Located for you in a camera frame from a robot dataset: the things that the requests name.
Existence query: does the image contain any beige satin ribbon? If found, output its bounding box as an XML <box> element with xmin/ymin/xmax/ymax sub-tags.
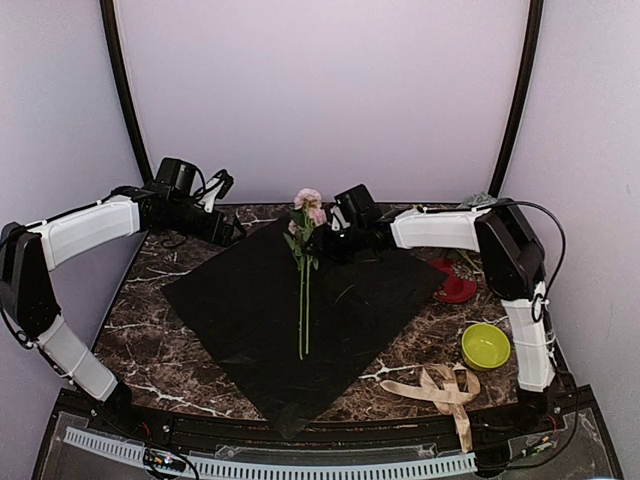
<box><xmin>380</xmin><ymin>364</ymin><xmax>481</xmax><ymax>453</ymax></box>

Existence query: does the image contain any black frame post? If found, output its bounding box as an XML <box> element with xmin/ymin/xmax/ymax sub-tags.
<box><xmin>99</xmin><ymin>0</ymin><xmax>153</xmax><ymax>183</ymax></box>
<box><xmin>488</xmin><ymin>0</ymin><xmax>544</xmax><ymax>198</ymax></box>

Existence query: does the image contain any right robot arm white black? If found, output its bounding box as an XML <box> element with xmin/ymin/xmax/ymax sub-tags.
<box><xmin>313</xmin><ymin>185</ymin><xmax>558</xmax><ymax>434</ymax></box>

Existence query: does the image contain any grey slotted cable duct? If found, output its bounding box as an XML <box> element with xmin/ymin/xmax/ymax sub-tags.
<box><xmin>62</xmin><ymin>427</ymin><xmax>478</xmax><ymax>479</ymax></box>

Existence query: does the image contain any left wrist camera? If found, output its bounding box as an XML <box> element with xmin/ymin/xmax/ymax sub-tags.
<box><xmin>198</xmin><ymin>169</ymin><xmax>234</xmax><ymax>213</ymax></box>

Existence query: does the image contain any lime green bowl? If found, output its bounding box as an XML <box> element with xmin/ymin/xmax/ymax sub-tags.
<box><xmin>461</xmin><ymin>324</ymin><xmax>511</xmax><ymax>371</ymax></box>

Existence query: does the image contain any blue hydrangea flower stem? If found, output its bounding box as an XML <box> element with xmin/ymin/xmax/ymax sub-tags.
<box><xmin>458</xmin><ymin>192</ymin><xmax>497</xmax><ymax>209</ymax></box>

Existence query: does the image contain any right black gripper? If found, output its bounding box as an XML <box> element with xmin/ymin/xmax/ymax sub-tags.
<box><xmin>304</xmin><ymin>221</ymin><xmax>368</xmax><ymax>264</ymax></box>

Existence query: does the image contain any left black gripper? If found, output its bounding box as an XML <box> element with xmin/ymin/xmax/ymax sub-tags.
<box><xmin>159</xmin><ymin>198</ymin><xmax>246</xmax><ymax>247</ymax></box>

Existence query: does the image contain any black wrapping paper sheet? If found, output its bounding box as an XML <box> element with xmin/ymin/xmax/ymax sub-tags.
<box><xmin>162</xmin><ymin>218</ymin><xmax>445</xmax><ymax>439</ymax></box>

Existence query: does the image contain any pink rose stem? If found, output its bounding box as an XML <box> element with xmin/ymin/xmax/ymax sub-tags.
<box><xmin>283</xmin><ymin>188</ymin><xmax>327</xmax><ymax>360</ymax></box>

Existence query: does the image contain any left black frame post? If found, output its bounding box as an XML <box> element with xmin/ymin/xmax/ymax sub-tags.
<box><xmin>99</xmin><ymin>0</ymin><xmax>153</xmax><ymax>183</ymax></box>

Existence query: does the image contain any black front table rail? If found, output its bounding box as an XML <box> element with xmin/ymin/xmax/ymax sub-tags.
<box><xmin>124</xmin><ymin>399</ymin><xmax>531</xmax><ymax>451</ymax></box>

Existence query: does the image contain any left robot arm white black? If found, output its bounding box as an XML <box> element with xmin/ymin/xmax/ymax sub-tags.
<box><xmin>1</xmin><ymin>158</ymin><xmax>245</xmax><ymax>436</ymax></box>

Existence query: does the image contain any red floral plate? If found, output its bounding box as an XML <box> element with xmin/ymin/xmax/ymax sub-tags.
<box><xmin>429</xmin><ymin>258</ymin><xmax>478</xmax><ymax>304</ymax></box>

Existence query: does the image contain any right black frame post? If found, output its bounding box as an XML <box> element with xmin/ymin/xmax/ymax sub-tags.
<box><xmin>488</xmin><ymin>0</ymin><xmax>544</xmax><ymax>198</ymax></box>

